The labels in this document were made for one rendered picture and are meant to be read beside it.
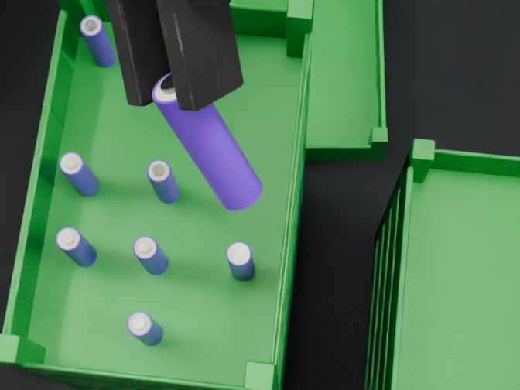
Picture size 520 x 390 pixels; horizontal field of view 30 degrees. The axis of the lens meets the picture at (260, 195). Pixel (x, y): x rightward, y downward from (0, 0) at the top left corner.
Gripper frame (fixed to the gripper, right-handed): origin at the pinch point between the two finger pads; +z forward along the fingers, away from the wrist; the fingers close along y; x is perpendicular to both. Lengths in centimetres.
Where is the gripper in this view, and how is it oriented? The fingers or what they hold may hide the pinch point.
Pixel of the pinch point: (169, 3)
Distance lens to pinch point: 35.5
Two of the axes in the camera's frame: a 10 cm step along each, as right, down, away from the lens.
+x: -5.8, 4.1, -7.1
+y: -8.0, -1.2, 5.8
